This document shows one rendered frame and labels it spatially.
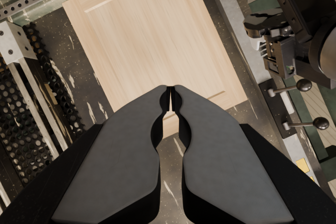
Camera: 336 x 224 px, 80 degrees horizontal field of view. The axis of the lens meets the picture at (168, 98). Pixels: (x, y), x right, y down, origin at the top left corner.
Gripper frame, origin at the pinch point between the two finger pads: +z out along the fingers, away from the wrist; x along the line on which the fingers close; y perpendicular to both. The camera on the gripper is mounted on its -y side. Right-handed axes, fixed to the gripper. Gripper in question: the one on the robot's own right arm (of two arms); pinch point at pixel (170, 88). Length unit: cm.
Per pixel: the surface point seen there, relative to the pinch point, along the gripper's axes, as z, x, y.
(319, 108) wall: 193, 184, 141
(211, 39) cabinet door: 58, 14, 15
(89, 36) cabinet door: 59, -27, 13
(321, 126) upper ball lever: 33, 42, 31
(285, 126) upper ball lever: 40, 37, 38
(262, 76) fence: 50, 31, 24
